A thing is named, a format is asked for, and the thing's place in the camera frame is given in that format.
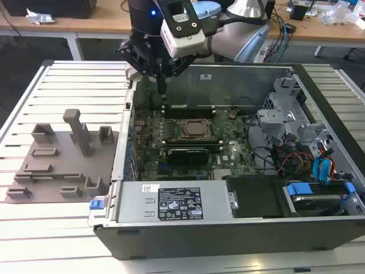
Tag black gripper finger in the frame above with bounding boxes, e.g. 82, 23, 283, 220
161, 53, 198, 101
116, 39, 163, 99

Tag blue case latch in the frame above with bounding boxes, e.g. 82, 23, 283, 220
89, 196, 104, 211

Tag black plastic shroud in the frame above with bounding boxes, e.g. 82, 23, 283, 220
222, 175, 286, 219

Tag grey parts rack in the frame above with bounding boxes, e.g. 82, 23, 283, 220
5, 108, 119, 205

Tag metal socket cover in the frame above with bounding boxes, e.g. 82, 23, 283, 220
178, 118, 217, 140

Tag wooden desk white legs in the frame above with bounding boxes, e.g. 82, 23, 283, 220
0, 0, 365, 61

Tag wide black box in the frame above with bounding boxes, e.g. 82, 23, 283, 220
5, 0, 98, 19

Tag black cup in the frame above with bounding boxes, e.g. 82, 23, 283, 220
290, 3, 308, 21

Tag installed green RAM stick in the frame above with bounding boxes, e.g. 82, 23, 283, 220
165, 104, 214, 111

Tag black graphics card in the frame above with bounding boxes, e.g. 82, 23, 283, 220
167, 147, 210, 166

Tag red flat wire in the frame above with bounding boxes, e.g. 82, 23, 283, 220
319, 145, 339, 180

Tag silver finned heat sink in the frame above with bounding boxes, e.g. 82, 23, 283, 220
213, 168, 237, 180

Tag blue flat wire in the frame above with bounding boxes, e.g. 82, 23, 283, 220
313, 156, 336, 183

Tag black RAM slot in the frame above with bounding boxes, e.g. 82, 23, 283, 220
161, 139, 222, 146
162, 110, 217, 119
163, 144, 224, 152

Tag crumpled silver foil bag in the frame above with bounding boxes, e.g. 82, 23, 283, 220
25, 7, 56, 26

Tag clear plastic bags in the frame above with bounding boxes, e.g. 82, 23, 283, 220
318, 0, 365, 29

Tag silver CPU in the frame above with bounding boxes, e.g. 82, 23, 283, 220
186, 121, 209, 135

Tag white power strip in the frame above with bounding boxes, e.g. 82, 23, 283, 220
255, 47, 270, 62

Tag tall black box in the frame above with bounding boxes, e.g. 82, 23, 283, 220
256, 0, 276, 21

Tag black looped wire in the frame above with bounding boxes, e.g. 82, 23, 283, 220
246, 114, 274, 175

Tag green motherboard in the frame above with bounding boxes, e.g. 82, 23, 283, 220
132, 107, 257, 181

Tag red yellow wire bundle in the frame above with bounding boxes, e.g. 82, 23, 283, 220
281, 152, 313, 175

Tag blue hanging cable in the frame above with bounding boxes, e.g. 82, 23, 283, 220
275, 14, 289, 62

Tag hard disk in blue carrier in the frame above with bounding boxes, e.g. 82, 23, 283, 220
282, 181, 356, 219

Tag grey power supply unit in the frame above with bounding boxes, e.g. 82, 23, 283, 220
115, 179, 232, 223

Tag silver metal drive cage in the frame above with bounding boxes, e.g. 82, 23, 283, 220
256, 75, 334, 160

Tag black open PC case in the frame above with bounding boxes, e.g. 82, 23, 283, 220
87, 60, 365, 261

